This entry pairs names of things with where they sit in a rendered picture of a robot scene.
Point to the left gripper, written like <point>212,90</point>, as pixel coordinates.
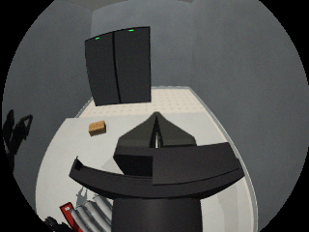
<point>23,128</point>

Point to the brown cardboard box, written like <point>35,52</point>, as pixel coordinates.
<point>97,128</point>

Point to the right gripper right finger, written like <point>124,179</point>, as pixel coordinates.
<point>171,135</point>

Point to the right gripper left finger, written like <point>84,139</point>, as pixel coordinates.
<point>142,135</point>

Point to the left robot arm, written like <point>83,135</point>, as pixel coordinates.
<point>12,150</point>

